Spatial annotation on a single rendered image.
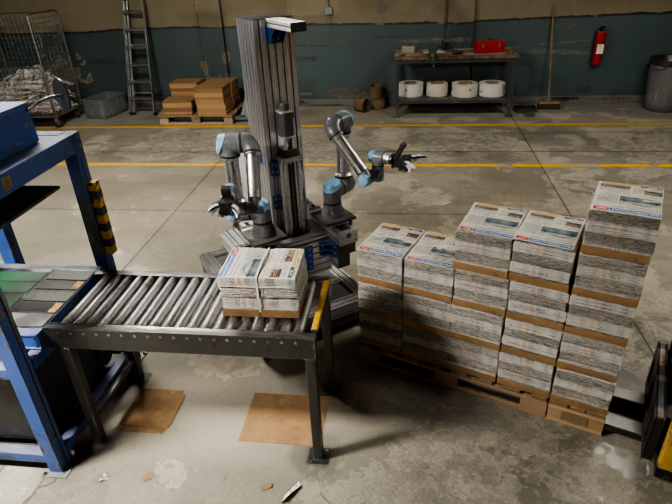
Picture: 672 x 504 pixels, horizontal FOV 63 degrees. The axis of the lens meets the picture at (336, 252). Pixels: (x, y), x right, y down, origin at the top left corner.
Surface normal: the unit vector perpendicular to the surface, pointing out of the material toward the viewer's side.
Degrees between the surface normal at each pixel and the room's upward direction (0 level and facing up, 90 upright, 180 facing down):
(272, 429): 0
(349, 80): 90
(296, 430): 0
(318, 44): 90
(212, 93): 90
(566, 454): 0
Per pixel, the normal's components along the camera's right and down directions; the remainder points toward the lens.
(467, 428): -0.04, -0.87
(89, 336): -0.12, 0.49
